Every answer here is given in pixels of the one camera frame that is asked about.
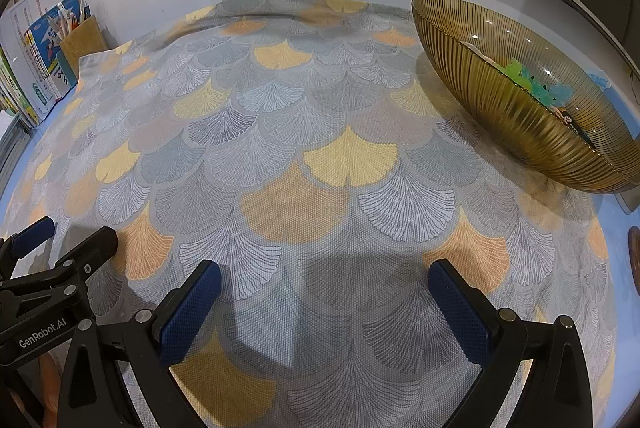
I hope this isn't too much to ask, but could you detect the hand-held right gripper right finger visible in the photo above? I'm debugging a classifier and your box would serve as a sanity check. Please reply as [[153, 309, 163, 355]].
[[427, 258, 593, 428]]

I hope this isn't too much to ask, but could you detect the green translucent figurine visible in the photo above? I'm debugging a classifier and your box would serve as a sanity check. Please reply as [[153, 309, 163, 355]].
[[502, 60, 533, 84]]

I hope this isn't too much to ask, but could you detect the row of books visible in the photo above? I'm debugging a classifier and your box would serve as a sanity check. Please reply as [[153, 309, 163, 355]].
[[0, 0, 81, 126]]

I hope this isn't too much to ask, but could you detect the dark round object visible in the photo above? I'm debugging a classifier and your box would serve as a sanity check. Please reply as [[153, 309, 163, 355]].
[[627, 225, 640, 294]]

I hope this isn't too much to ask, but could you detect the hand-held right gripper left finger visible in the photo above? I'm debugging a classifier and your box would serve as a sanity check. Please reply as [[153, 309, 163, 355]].
[[57, 259, 222, 428]]

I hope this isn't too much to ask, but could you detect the bunch of pencils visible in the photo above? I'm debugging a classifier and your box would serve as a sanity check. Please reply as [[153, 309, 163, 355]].
[[55, 0, 93, 39]]

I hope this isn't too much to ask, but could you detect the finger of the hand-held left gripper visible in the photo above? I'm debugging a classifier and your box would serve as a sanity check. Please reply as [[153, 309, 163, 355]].
[[0, 216, 57, 265], [30, 226, 118, 290]]

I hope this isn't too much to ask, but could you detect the brown pen holder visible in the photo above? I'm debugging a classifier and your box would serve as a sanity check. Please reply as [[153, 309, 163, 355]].
[[57, 15, 111, 74]]

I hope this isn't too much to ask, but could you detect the person's left hand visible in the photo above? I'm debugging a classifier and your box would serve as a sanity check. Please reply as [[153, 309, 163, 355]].
[[37, 350, 66, 414]]

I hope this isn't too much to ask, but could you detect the leaf patterned tablecloth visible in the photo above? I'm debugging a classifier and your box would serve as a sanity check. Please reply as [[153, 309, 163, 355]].
[[0, 0, 618, 428]]

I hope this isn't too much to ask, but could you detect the amber ribbed glass bowl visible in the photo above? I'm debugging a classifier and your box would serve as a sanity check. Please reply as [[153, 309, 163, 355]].
[[411, 0, 640, 195]]

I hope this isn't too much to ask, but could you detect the teal translucent figurine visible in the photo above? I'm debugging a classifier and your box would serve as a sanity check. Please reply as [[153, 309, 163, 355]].
[[530, 78, 571, 106]]

